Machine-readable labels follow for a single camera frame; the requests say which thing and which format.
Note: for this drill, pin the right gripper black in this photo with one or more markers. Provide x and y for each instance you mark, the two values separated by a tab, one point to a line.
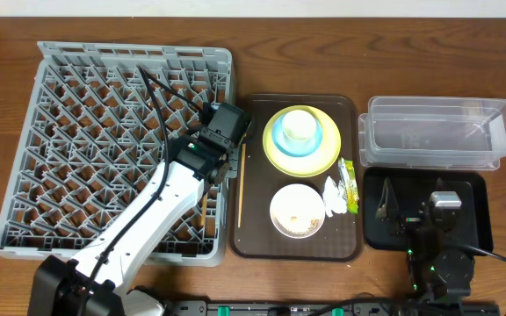
389	208

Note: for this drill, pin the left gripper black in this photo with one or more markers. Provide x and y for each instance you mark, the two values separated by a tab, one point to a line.
234	156

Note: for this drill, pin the wooden chopstick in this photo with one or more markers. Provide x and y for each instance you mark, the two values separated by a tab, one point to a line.
241	187
203	210

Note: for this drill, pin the white bowl with food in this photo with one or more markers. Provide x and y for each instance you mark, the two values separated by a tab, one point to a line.
297	211

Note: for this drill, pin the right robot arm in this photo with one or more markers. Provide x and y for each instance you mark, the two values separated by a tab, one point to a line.
439	271

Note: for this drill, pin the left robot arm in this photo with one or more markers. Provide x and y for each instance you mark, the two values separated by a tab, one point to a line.
97	279

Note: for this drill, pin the black plastic waste tray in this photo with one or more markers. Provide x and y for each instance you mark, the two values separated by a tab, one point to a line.
412	188

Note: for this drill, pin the green snack wrapper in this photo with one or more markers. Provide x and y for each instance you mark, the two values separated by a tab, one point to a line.
347	173

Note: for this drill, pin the crumpled white tissue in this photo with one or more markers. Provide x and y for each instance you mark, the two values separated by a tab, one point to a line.
334	197

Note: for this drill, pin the clear plastic bin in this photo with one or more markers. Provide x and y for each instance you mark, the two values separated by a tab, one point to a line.
459	133

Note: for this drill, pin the light blue saucer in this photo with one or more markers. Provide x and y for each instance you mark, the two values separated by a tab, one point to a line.
295	148

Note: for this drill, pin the white upturned cup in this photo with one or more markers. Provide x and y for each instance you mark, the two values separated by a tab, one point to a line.
299	125

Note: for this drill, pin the yellow-green plate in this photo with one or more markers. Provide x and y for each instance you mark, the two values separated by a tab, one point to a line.
317	162

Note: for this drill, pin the grey plastic dish rack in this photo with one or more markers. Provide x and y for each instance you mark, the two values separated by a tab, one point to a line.
93	135

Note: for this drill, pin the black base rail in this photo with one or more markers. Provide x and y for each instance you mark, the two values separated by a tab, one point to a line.
203	308

